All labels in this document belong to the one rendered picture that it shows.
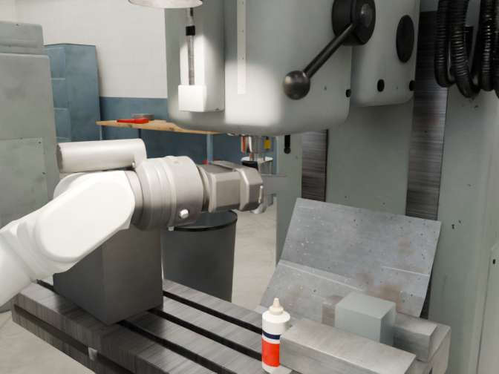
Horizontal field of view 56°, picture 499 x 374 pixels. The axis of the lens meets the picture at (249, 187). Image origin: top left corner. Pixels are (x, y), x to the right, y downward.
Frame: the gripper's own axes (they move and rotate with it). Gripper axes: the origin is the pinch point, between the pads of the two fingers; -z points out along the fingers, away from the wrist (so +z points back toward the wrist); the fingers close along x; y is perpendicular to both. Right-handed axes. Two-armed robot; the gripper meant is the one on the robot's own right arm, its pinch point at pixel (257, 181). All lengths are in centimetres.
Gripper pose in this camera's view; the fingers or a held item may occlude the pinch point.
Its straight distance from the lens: 66.4
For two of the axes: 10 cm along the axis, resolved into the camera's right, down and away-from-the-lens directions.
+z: -8.4, 1.1, -5.4
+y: -0.1, 9.8, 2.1
